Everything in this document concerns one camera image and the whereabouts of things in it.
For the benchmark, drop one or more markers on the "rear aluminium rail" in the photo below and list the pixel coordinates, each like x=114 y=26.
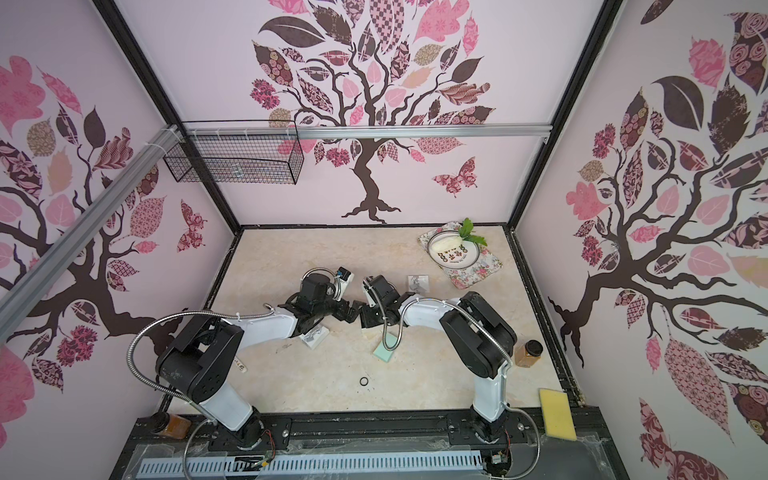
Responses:
x=372 y=132

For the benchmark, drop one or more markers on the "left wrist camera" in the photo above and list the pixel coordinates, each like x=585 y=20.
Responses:
x=342 y=278

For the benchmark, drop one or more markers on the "brown jar black lid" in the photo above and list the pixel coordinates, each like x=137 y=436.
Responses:
x=528 y=353

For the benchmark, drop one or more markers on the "black wire basket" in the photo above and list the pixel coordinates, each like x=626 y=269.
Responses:
x=260 y=154

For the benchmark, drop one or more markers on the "white lift-off box base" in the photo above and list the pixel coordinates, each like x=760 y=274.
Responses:
x=315 y=336

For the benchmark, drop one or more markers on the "black corner frame post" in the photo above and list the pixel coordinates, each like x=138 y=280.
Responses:
x=608 y=14

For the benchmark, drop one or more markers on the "aluminium rail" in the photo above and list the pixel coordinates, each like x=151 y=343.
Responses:
x=372 y=132
x=25 y=295

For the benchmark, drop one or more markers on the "white round printed plate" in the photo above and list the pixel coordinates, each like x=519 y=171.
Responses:
x=449 y=250

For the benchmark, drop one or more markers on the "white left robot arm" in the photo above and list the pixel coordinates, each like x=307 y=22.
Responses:
x=197 y=363

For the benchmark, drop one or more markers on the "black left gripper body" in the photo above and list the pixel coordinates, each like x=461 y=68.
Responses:
x=340 y=310

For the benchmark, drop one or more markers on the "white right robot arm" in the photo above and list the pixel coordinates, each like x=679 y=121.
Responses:
x=482 y=339

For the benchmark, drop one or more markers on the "mint green card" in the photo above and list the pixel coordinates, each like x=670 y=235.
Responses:
x=384 y=353

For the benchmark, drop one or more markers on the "yellow sponge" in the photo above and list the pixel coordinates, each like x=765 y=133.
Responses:
x=557 y=416

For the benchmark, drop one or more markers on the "floral rectangular tray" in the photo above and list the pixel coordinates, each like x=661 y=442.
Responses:
x=487 y=265

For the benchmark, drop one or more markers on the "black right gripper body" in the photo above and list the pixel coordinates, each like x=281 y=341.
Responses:
x=368 y=311

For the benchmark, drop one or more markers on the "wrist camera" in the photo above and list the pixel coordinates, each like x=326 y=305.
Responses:
x=375 y=286
x=342 y=278

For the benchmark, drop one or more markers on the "white toy radish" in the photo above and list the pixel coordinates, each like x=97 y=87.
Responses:
x=456 y=239

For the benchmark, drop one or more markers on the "clear plastic ring bag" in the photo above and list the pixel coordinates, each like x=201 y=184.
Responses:
x=418 y=284

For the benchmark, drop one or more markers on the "brown bottle left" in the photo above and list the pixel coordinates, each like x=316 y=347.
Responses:
x=169 y=425

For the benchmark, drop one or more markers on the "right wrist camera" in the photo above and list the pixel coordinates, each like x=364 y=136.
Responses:
x=375 y=286

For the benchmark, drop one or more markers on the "white slotted cable duct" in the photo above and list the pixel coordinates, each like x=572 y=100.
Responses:
x=335 y=465

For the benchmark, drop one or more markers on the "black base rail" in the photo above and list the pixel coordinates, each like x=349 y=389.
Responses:
x=459 y=427

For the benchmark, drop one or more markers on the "left aluminium rail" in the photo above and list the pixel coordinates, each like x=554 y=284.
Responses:
x=25 y=295

